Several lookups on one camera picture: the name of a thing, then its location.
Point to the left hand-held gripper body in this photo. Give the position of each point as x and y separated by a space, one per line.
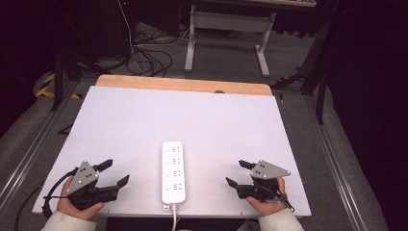
82 177

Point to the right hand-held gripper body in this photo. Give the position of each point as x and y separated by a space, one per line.
265 172

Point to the person's left hand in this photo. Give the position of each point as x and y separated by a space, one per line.
75 209

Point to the person's right hand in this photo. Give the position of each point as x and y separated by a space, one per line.
268 207

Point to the white power strip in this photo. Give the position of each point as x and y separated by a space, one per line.
173 173

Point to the white table cover board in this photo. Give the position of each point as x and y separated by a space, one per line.
179 118

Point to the yellow black floor tape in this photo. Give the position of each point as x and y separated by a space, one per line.
46 86

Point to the black tripod stand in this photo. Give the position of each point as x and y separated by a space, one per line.
63 64

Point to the black metal stand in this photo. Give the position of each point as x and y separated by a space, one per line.
316 64

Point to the aluminium floor rail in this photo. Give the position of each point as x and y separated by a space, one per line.
336 166
35 144

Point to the white metal desk frame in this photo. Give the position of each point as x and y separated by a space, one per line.
229 22

